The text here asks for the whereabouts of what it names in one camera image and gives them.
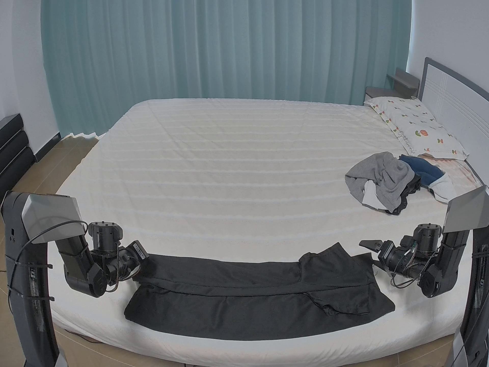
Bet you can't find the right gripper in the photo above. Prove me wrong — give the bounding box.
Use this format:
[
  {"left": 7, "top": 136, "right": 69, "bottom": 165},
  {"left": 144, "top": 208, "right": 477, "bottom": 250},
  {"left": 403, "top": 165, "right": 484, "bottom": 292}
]
[{"left": 359, "top": 239, "right": 408, "bottom": 274}]

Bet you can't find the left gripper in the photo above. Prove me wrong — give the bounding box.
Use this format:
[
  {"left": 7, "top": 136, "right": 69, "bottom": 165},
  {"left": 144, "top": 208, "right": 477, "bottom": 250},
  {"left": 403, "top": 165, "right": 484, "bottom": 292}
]
[{"left": 114, "top": 240, "right": 151, "bottom": 280}]

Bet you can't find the blue-green curtain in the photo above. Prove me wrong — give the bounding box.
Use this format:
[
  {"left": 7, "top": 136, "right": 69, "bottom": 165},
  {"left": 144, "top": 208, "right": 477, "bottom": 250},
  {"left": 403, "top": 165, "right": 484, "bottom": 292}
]
[{"left": 40, "top": 0, "right": 413, "bottom": 138}]

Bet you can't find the black chest of drawers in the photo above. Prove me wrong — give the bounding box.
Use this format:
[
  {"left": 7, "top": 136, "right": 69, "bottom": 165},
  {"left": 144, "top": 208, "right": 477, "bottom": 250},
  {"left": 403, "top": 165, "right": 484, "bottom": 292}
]
[{"left": 0, "top": 114, "right": 37, "bottom": 192}]

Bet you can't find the grey bedside table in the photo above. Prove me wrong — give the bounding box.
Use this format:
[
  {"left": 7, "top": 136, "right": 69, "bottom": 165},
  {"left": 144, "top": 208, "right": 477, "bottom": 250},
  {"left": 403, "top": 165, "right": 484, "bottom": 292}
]
[{"left": 365, "top": 67, "right": 421, "bottom": 100}]

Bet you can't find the black T-shirt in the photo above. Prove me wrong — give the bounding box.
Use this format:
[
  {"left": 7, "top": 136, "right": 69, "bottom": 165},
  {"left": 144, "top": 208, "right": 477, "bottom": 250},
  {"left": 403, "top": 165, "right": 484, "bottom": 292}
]
[{"left": 124, "top": 242, "right": 395, "bottom": 341}]

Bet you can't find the white printed pillow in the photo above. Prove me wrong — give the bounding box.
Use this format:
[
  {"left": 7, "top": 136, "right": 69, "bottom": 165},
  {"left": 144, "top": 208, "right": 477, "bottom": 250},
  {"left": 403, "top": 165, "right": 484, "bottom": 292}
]
[{"left": 364, "top": 96, "right": 470, "bottom": 161}]

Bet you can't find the pile of clothes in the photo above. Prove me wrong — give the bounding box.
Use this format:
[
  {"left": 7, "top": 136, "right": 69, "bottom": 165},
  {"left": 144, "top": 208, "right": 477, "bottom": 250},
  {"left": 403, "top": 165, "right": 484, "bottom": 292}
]
[{"left": 345, "top": 151, "right": 459, "bottom": 216}]

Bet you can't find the bed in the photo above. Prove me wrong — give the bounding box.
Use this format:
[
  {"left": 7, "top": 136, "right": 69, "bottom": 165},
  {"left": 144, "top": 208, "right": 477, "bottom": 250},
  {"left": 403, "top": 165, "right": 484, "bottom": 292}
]
[{"left": 50, "top": 57, "right": 489, "bottom": 364}]

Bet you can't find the black cable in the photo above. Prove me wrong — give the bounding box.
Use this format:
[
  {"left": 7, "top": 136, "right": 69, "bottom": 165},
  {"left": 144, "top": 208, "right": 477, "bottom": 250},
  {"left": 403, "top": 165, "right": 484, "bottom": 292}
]
[{"left": 21, "top": 220, "right": 89, "bottom": 252}]

